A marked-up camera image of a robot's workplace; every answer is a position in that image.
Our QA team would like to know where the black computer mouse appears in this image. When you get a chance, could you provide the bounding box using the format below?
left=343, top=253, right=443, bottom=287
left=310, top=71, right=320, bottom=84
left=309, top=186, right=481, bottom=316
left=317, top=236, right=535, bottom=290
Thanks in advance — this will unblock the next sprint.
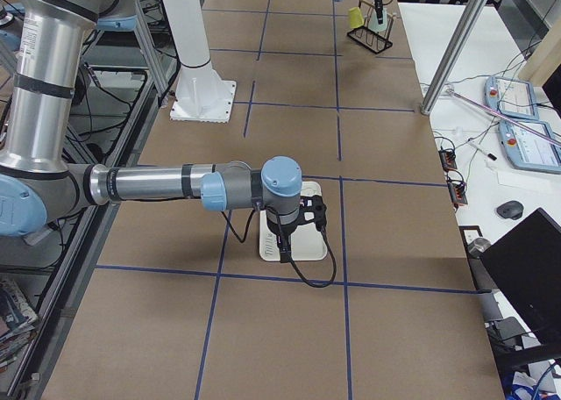
left=495, top=200, right=524, bottom=220

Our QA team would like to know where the lower power adapter box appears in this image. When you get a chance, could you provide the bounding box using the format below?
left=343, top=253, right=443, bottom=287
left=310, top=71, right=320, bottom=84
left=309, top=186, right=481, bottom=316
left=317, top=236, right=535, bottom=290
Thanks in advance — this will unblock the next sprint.
left=447, top=179, right=468, bottom=207

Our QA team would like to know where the steel cylinder weight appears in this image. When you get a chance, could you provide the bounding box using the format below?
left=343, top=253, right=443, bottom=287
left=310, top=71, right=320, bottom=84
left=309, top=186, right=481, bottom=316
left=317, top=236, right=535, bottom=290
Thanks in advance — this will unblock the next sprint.
left=467, top=237, right=492, bottom=259

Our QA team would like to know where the teach pendant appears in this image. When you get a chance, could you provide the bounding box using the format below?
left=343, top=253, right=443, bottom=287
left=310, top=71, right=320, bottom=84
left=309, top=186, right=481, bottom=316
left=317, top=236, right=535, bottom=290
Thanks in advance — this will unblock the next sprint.
left=499, top=120, right=560, bottom=175
left=484, top=75, right=540, bottom=120

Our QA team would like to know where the black laptop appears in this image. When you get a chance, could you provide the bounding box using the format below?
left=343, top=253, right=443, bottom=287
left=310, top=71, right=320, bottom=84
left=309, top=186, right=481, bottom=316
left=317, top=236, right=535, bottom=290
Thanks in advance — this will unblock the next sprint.
left=480, top=208, right=560, bottom=344

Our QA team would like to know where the pale green plastic cup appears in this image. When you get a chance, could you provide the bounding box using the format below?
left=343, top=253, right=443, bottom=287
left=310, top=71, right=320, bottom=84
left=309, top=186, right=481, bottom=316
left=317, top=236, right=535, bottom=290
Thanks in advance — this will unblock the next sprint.
left=368, top=9, right=388, bottom=32

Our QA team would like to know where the upper teach pendant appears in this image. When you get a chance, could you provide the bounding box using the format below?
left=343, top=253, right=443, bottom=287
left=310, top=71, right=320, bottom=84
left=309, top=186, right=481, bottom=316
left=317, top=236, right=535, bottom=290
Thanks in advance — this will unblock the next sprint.
left=484, top=75, right=540, bottom=120

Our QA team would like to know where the white camera mast base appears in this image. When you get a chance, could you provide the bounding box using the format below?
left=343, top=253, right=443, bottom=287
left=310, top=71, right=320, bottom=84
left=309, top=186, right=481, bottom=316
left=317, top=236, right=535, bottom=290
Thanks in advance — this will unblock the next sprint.
left=163, top=0, right=237, bottom=123

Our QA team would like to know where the stack of magazines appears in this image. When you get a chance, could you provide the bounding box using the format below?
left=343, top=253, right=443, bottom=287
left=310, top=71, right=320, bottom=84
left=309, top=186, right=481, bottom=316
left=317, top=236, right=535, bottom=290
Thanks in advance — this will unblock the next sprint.
left=1, top=275, right=39, bottom=372

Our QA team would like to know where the black marker pen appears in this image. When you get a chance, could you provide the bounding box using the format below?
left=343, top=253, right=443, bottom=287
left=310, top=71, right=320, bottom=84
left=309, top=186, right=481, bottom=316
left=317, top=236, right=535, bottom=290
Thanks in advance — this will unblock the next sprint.
left=467, top=139, right=497, bottom=161

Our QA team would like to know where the yellow plastic cup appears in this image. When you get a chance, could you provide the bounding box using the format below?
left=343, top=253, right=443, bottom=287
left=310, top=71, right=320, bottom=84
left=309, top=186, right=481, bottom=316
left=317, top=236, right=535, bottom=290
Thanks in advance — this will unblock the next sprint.
left=347, top=6, right=365, bottom=30

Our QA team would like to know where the power adapter box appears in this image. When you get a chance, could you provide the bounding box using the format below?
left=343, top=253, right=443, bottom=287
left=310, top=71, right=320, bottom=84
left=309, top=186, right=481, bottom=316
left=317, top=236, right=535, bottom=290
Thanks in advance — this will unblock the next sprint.
left=447, top=179, right=468, bottom=207
left=438, top=148, right=457, bottom=171

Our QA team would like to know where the black wire cup rack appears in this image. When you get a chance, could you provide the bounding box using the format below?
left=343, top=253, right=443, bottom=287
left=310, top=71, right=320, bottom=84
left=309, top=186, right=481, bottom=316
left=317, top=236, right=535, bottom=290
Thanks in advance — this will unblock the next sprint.
left=347, top=0, right=394, bottom=54

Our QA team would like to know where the aluminium frame post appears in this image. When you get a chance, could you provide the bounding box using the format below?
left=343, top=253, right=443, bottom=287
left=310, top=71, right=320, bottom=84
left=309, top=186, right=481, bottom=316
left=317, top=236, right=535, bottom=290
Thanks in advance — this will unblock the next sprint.
left=421, top=0, right=487, bottom=116

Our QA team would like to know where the cream bear tray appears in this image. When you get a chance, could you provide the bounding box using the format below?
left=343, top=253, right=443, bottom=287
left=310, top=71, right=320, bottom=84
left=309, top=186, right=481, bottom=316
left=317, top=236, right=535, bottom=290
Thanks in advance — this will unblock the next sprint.
left=259, top=181, right=328, bottom=262

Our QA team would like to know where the upper power adapter box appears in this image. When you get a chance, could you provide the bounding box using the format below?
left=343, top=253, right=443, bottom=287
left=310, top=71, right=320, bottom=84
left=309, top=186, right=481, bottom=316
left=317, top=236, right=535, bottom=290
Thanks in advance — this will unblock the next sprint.
left=438, top=148, right=457, bottom=171

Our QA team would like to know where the lower teach pendant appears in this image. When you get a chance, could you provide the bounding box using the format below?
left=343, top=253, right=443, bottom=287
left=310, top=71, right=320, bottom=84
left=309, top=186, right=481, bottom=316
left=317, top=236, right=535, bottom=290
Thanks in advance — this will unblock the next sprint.
left=499, top=120, right=560, bottom=175

